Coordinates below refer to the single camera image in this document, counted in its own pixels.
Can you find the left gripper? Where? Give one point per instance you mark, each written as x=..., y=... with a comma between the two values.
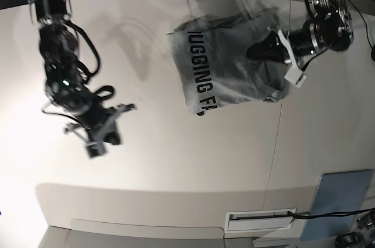
x=303, y=43

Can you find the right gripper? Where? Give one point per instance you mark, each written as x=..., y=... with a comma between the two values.
x=98, y=123

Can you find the grey T-shirt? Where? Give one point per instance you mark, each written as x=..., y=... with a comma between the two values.
x=210, y=57

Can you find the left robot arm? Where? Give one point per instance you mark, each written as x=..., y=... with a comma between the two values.
x=328, y=27

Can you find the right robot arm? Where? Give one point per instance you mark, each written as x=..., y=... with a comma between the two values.
x=67, y=77

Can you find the blue-grey mat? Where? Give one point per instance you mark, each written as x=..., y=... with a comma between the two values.
x=337, y=192

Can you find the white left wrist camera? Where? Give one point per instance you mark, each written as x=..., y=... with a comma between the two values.
x=294, y=75

